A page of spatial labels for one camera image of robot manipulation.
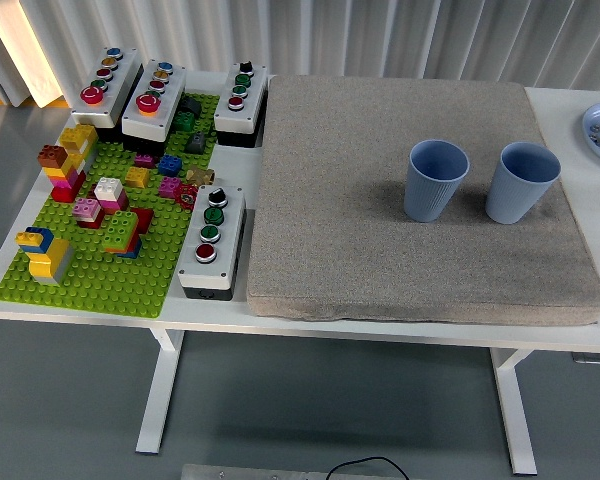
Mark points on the blue yellow grey brick stack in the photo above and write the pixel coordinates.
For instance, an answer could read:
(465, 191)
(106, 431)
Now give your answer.
(50, 260)

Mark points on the five-button control box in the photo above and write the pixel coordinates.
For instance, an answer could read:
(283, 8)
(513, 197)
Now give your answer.
(122, 85)
(167, 107)

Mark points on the flat magenta brick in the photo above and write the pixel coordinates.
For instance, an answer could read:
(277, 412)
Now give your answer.
(144, 161)

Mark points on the white curtain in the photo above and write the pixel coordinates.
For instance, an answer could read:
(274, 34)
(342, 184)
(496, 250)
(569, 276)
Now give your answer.
(280, 30)

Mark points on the pink white red brick stack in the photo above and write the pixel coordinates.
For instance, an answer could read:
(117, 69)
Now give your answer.
(87, 210)

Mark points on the grey under-table bracket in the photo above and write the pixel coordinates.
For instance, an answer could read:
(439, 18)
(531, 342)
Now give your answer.
(590, 358)

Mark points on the green studded baseplate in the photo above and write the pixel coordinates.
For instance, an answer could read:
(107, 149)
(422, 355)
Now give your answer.
(105, 285)

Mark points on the white table leg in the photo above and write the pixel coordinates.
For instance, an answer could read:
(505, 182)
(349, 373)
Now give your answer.
(512, 400)
(160, 390)

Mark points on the dark green brick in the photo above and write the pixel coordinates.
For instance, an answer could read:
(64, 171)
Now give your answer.
(184, 122)

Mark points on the blue ribbed cup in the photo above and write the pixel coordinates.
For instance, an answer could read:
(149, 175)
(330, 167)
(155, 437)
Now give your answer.
(510, 200)
(430, 200)

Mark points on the brown yellow pink red brick tower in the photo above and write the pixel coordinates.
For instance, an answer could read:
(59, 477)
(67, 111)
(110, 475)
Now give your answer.
(62, 180)

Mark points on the green orange blue brick stack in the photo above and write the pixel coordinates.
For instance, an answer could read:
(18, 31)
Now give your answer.
(120, 230)

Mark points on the yellow white brick stack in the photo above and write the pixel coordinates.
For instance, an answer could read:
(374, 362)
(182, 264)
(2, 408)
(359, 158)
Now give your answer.
(77, 137)

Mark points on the four-button control box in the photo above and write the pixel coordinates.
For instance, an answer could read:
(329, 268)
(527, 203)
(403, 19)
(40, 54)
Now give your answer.
(230, 235)
(252, 100)

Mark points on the dark grey round part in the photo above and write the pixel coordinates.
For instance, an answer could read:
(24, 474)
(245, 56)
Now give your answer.
(192, 106)

